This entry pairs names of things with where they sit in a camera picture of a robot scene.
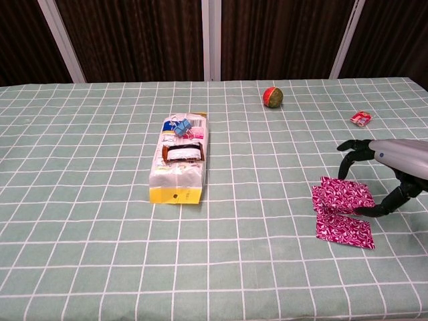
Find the green white grid tablecloth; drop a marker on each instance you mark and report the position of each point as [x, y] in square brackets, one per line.
[100, 250]

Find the red candy packet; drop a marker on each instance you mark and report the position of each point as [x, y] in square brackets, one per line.
[361, 119]

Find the red green ball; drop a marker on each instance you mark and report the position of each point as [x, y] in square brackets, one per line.
[273, 97]

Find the dark brown partition panel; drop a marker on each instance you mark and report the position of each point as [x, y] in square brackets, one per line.
[394, 40]
[23, 40]
[277, 40]
[133, 40]

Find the blue binder clip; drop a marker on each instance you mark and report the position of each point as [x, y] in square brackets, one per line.
[182, 128]

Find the white yellow snack bag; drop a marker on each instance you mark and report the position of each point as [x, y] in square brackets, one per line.
[177, 174]

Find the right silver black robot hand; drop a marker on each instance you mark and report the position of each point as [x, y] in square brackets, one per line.
[401, 154]

